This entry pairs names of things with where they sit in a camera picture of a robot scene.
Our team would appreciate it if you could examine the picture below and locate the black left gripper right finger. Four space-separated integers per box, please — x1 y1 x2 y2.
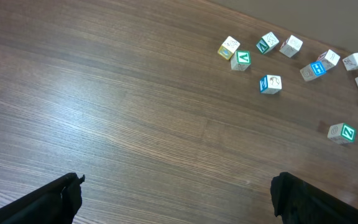
270 172 358 224

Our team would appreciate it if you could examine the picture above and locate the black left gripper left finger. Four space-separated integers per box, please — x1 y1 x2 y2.
0 172 85 223

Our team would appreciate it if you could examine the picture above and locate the wooden block blue H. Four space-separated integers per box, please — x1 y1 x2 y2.
300 61 326 82

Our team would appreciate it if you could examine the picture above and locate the wooden block green Z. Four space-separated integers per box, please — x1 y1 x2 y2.
327 123 357 144

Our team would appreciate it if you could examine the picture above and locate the wooden block drawing top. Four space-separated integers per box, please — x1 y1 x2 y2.
259 75 282 95

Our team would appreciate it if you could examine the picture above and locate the plain wooden picture block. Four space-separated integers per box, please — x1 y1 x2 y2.
317 49 340 70

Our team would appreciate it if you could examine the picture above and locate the wooden block green V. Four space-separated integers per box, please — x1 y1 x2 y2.
230 50 251 71

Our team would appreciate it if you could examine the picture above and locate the wooden block yellow side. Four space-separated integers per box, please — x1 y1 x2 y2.
342 52 358 71

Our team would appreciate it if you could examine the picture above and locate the wooden block teal side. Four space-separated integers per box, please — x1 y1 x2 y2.
256 32 280 54

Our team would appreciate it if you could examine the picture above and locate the wooden block yellow edge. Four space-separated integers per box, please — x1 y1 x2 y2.
218 36 241 60

